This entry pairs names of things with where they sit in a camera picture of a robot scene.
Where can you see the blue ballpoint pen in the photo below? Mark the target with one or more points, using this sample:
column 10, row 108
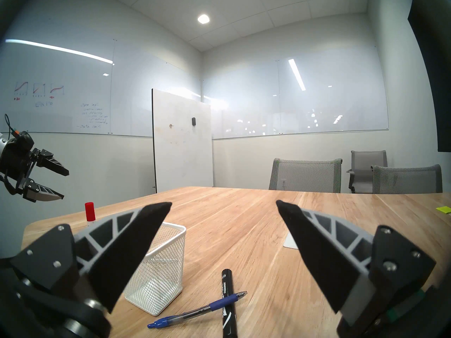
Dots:
column 223, row 301

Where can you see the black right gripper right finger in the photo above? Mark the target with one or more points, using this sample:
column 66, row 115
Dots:
column 324, row 260

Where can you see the red capped white marker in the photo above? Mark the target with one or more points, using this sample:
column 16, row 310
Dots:
column 90, row 211

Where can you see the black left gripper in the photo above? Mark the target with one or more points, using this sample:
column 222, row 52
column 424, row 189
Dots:
column 16, row 164

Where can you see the yellow sticky note pad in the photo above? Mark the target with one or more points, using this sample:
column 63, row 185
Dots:
column 444, row 210

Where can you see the square recessed ceiling light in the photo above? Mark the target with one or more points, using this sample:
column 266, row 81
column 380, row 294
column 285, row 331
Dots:
column 203, row 19

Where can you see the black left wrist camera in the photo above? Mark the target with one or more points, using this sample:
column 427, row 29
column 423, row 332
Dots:
column 24, row 140

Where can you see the wall whiteboard with writing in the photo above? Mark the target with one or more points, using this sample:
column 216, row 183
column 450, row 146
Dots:
column 53, row 112

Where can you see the grey office chair with armrests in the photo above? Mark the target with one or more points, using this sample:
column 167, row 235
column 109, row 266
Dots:
column 366, row 168

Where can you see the mobile whiteboard on stand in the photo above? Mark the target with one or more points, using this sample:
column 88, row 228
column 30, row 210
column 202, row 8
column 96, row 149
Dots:
column 181, row 147

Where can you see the wide glass wall whiteboard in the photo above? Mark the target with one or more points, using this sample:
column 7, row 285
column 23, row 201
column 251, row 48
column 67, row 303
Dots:
column 299, row 101

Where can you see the black permanent marker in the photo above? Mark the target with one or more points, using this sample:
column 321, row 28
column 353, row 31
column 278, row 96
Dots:
column 227, row 280

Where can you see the grey mesh office chair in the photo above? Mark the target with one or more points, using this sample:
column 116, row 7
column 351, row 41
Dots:
column 304, row 177
column 405, row 180

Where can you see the grey table power outlet box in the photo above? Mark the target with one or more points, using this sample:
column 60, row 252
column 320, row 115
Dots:
column 290, row 243

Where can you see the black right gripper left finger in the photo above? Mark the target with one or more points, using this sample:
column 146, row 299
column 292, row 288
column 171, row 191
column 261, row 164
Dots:
column 116, row 256

